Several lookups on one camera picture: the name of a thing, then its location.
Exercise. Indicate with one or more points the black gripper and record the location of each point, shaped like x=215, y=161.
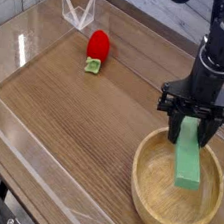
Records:
x=176, y=96

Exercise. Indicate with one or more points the green stick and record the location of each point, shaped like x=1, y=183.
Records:
x=187, y=159

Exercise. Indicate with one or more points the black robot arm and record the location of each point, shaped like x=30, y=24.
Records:
x=201, y=93

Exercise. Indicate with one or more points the brown wooden bowl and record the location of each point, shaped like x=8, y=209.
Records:
x=157, y=199

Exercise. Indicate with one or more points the red plush strawberry toy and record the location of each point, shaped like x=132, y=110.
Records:
x=97, y=51

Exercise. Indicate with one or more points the clear acrylic corner bracket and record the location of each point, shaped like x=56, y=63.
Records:
x=77, y=16

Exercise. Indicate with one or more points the clear acrylic tray wall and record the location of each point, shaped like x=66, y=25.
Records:
x=42, y=184

